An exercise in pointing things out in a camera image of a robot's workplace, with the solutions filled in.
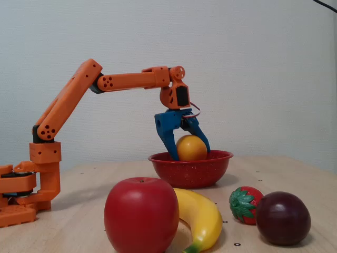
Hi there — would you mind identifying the red toy apple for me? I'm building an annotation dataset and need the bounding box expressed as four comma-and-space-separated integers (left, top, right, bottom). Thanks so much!
104, 177, 180, 253

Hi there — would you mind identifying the red toy strawberry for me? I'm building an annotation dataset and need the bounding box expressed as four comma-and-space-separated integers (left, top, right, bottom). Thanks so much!
229, 186, 264, 226

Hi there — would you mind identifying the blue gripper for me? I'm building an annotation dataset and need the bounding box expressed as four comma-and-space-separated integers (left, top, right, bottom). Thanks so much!
154, 109, 211, 161

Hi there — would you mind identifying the dark purple toy plum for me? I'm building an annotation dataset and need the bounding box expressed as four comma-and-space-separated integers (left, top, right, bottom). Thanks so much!
255, 191, 312, 246

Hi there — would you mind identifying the yellow toy banana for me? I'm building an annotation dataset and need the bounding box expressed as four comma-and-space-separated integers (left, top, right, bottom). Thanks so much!
172, 187, 224, 253

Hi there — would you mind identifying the red speckled metal bowl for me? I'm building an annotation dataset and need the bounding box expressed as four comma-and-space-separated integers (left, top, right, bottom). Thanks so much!
147, 149, 234, 189

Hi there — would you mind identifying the orange robot base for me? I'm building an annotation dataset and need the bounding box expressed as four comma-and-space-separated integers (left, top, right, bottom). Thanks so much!
0, 164, 37, 229

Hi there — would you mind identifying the yellow orange toy peach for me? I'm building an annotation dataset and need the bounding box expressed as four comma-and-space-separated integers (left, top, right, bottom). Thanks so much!
175, 134, 208, 162

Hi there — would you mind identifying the white red servo wire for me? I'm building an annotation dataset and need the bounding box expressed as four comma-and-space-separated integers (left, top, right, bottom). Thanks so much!
184, 101, 202, 118

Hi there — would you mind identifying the black cable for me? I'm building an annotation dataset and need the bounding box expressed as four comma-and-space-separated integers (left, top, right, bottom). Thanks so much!
313, 0, 337, 13

